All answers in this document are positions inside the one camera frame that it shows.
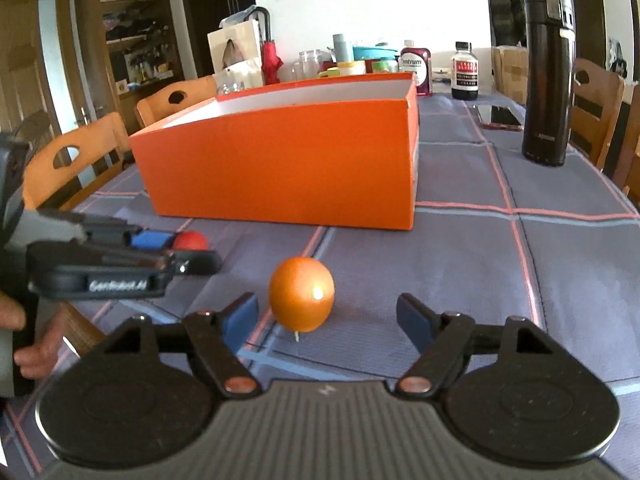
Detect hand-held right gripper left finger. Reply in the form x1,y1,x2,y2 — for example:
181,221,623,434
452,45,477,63
75,292,262,401

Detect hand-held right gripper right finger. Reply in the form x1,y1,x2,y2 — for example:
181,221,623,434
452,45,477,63
395,294,576,396

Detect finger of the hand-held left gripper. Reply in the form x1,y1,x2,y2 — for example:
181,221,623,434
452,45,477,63
100,249,224,277
75,214,177,253

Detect red cherry tomato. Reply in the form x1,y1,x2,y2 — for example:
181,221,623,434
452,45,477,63
172,231,210,252

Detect small orange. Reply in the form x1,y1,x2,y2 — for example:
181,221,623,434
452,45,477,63
269,257,335,333

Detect orange cardboard box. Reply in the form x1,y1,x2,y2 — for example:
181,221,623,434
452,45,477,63
129,72,418,232

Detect person's left hand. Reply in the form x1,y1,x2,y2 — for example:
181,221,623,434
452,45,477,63
0,292,81,380

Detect wooden chair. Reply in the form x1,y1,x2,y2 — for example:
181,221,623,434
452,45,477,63
22,111,132,211
136,76,218,128
612,97,640,191
570,57,626,171

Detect red umbrella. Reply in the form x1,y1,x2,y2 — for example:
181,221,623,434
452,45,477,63
250,7,283,86

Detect dark wooden cabinet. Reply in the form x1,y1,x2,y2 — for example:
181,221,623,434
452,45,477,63
85,0,186,96

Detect black smartphone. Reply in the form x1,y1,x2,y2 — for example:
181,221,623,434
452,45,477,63
475,104,526,132

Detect white paper bag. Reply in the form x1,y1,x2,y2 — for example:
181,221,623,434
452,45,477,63
207,21,263,76

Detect glass jar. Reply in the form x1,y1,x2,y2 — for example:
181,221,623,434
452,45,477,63
292,50,331,81

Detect purple supplement bottle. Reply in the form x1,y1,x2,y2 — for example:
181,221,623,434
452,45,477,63
400,40,433,97

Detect small brown labelled bottle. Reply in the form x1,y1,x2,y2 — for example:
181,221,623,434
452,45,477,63
451,41,480,100

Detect brown cardboard box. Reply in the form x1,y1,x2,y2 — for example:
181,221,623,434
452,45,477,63
492,45,531,98

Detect teal bowl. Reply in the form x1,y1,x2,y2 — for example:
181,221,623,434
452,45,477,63
352,45,398,61

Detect black thermos flask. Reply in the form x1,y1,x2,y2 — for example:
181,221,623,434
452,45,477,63
521,0,573,167

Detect dark hanging coat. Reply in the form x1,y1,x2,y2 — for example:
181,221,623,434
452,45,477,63
487,0,526,48

